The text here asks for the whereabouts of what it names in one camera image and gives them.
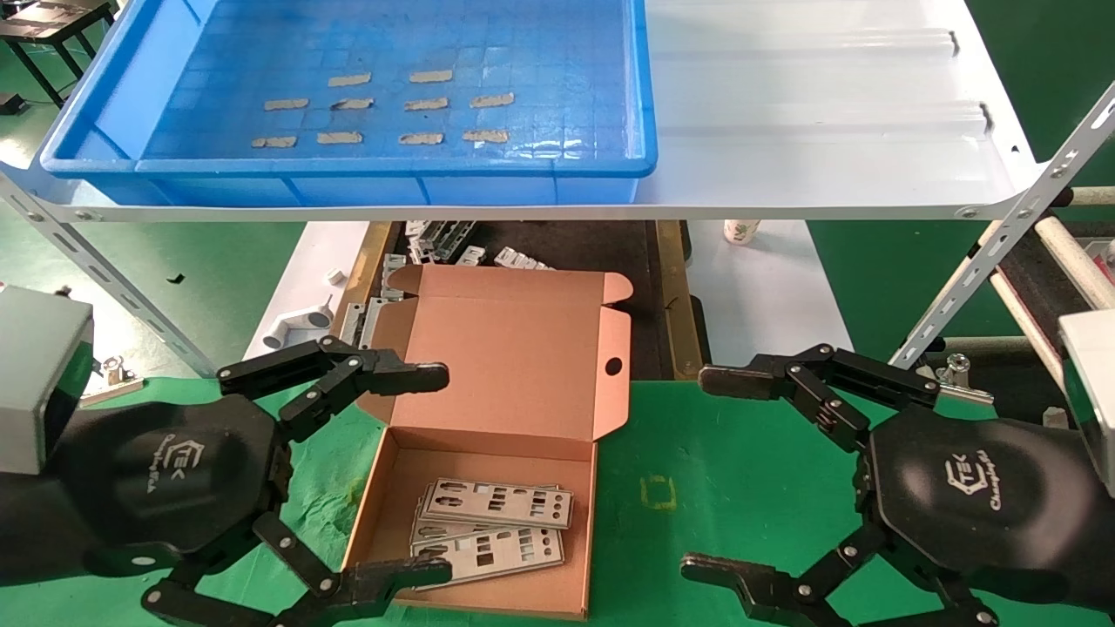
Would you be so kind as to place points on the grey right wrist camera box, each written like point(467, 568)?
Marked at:
point(1093, 392)

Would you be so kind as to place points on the small black floor device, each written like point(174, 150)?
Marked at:
point(9, 103)

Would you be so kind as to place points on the black table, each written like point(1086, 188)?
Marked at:
point(52, 17)

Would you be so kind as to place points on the white pipe rack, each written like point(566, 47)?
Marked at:
point(1071, 252)

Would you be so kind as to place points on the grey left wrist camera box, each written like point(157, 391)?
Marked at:
point(39, 374)

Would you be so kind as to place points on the white perforated angle bar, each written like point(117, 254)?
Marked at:
point(104, 270)
point(1002, 235)

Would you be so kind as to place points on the white metal shelf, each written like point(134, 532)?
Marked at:
point(784, 131)

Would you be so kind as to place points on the black tray with brass frame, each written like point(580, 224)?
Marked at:
point(601, 248)

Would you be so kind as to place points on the blue plastic tray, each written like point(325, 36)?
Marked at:
point(566, 87)

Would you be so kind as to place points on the white plastic pipe fitting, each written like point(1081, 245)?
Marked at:
point(296, 326)

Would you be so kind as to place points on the tan tape strip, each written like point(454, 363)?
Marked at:
point(420, 138)
point(426, 104)
point(352, 103)
point(491, 99)
point(339, 137)
point(431, 76)
point(286, 104)
point(485, 135)
point(273, 141)

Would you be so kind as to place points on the brown cardboard box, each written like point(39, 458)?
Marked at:
point(514, 348)

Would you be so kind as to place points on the white shelf board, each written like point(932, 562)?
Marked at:
point(766, 305)

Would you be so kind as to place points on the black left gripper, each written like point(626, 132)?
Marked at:
point(174, 470)

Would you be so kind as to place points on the silver binder clip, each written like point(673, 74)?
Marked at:
point(113, 376)
point(958, 374)

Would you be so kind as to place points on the silver metal bracket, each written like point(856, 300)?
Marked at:
point(471, 256)
point(359, 320)
point(518, 259)
point(393, 277)
point(440, 239)

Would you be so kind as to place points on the white paper cup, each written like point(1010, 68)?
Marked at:
point(740, 232)

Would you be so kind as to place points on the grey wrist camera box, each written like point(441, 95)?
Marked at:
point(39, 374)
point(1093, 392)

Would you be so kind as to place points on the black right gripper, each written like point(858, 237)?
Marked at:
point(976, 496)

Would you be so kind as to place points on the silver metal IO shield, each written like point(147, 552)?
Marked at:
point(422, 522)
point(496, 503)
point(488, 557)

